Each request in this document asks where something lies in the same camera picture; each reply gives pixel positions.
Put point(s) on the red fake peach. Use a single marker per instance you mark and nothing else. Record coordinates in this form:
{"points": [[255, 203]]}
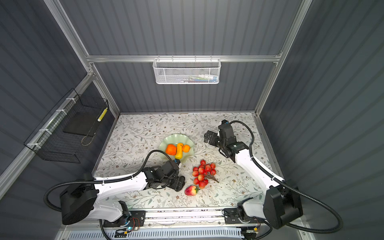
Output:
{"points": [[192, 190]]}

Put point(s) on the red fake lychee bunch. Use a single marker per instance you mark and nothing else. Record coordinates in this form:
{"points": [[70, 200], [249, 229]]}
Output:
{"points": [[204, 174]]}

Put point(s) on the small orange fake tangerine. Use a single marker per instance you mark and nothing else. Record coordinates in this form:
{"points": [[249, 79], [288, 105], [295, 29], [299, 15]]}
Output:
{"points": [[186, 148]]}

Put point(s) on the black wire basket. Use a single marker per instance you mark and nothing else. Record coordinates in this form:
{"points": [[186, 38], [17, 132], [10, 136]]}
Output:
{"points": [[67, 134]]}

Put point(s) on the yellow fake mango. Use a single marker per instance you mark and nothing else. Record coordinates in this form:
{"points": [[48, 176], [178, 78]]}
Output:
{"points": [[179, 153]]}

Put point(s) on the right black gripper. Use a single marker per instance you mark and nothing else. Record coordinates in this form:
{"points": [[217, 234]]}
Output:
{"points": [[214, 136]]}

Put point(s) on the aluminium front rail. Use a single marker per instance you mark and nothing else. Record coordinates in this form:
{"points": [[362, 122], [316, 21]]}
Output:
{"points": [[186, 217]]}

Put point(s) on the tubes in white basket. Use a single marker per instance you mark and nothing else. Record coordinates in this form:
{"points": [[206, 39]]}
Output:
{"points": [[201, 79]]}

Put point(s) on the black pad in basket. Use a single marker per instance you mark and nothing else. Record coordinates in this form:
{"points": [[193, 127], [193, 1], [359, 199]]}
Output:
{"points": [[83, 124]]}

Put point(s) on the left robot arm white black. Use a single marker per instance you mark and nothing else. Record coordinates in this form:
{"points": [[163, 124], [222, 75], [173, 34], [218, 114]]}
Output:
{"points": [[89, 201]]}

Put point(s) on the large orange fake fruit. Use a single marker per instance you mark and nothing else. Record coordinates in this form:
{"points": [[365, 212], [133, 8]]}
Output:
{"points": [[171, 150]]}

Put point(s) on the yellow marker in basket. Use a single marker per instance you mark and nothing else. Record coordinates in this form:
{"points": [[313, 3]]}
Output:
{"points": [[101, 116]]}

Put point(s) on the white wire mesh basket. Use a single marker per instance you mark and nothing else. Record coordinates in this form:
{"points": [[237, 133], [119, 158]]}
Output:
{"points": [[170, 73]]}

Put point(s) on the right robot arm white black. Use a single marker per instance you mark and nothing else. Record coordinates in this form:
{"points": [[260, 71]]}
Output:
{"points": [[281, 205]]}

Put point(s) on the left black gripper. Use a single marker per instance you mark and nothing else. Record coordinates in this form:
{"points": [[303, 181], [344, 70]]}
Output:
{"points": [[179, 184]]}

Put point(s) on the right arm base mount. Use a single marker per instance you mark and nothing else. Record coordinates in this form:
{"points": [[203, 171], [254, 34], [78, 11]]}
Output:
{"points": [[234, 216]]}

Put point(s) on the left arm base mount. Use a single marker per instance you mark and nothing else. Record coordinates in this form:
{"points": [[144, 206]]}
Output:
{"points": [[133, 219]]}

